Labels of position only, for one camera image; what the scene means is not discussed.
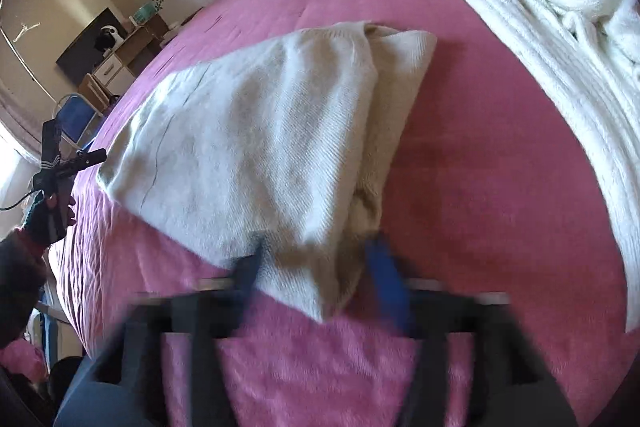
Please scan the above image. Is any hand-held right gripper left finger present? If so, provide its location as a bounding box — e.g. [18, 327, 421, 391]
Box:
[92, 252, 263, 427]

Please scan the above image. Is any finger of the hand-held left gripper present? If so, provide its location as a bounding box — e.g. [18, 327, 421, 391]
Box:
[55, 148, 108, 175]

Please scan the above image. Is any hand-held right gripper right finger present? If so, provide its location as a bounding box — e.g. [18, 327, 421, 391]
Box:
[364, 234, 576, 427]

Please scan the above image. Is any beige knit sweater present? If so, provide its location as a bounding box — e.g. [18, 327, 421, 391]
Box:
[97, 21, 438, 323]

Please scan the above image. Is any person's left forearm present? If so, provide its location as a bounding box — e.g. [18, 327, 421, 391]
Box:
[0, 227, 51, 350]

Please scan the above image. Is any white clothes hanger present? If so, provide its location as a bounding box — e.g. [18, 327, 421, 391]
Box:
[14, 21, 41, 42]

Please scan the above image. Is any person's left hand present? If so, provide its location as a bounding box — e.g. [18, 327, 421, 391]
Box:
[22, 192, 78, 248]

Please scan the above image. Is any blue chair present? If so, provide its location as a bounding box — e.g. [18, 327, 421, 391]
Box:
[54, 93, 103, 144]

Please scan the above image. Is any mauve curtain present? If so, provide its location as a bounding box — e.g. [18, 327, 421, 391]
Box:
[0, 77, 46, 158]

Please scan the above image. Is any black monitor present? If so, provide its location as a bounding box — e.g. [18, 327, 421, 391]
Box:
[56, 8, 118, 85]

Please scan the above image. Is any white round desk device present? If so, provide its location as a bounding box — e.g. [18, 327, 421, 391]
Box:
[95, 25, 123, 52]

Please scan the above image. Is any pink fleece blanket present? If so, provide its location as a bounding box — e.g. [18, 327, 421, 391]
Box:
[47, 0, 640, 427]

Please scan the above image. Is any wooden desk with drawers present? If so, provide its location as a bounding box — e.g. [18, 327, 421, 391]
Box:
[77, 14, 171, 112]

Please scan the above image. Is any pink cloth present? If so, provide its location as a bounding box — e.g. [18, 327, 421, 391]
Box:
[0, 339, 46, 383]

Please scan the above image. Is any white fluffy knit sweater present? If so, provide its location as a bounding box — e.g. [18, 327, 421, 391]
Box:
[446, 0, 640, 335]

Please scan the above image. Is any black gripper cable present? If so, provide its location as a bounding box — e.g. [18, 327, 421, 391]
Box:
[0, 189, 43, 212]

